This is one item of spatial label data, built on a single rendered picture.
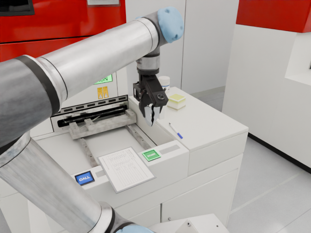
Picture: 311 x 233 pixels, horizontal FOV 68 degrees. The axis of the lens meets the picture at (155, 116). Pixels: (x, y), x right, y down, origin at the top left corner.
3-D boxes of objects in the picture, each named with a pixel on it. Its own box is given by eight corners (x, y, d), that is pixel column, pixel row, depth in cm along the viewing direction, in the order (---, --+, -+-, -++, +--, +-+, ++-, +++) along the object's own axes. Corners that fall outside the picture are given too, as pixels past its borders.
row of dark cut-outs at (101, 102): (50, 115, 123) (49, 111, 121) (126, 99, 142) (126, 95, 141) (50, 116, 122) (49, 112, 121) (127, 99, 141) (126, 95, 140)
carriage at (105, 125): (69, 132, 125) (68, 128, 124) (130, 117, 141) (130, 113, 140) (72, 140, 119) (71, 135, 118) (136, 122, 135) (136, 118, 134)
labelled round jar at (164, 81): (156, 91, 148) (156, 76, 144) (165, 89, 151) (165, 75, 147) (162, 95, 143) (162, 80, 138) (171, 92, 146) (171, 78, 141)
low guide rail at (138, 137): (120, 121, 143) (119, 117, 141) (122, 120, 144) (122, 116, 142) (161, 168, 104) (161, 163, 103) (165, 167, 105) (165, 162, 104)
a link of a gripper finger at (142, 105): (150, 113, 82) (150, 91, 78) (152, 115, 81) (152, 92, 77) (138, 117, 80) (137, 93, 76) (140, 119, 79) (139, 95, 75)
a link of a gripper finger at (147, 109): (145, 120, 87) (144, 98, 83) (152, 127, 83) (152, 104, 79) (137, 122, 86) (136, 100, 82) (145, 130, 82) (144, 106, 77)
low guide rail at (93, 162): (75, 132, 131) (74, 128, 129) (78, 131, 132) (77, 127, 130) (103, 191, 93) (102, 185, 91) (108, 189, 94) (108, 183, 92)
